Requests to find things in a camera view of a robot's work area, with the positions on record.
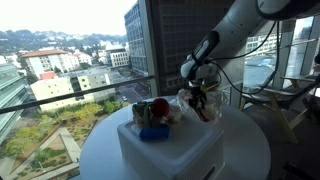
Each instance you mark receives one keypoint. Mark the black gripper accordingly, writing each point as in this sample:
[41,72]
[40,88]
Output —
[199,97]

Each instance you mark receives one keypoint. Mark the red plush toy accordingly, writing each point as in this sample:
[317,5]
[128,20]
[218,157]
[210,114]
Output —
[160,107]

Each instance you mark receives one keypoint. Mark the blue sponge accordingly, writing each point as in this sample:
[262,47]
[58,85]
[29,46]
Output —
[154,133]

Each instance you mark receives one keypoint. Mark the green cloth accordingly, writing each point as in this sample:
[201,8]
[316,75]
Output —
[142,113]

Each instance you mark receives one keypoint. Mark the white pink cloth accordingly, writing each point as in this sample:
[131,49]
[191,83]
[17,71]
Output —
[174,116]

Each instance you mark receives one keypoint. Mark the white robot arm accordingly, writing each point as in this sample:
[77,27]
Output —
[240,21]

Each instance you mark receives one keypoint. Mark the white plastic target bag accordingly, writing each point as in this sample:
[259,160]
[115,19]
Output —
[212,111]

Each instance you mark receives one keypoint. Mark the white storage container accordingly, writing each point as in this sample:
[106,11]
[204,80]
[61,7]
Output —
[192,151]

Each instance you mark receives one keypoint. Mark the round white table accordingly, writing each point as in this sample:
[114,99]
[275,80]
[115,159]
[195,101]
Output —
[246,151]

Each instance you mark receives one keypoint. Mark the wooden chair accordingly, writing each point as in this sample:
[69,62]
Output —
[277,101]

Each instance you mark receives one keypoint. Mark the window railing bar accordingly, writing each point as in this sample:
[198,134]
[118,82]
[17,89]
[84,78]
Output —
[71,95]

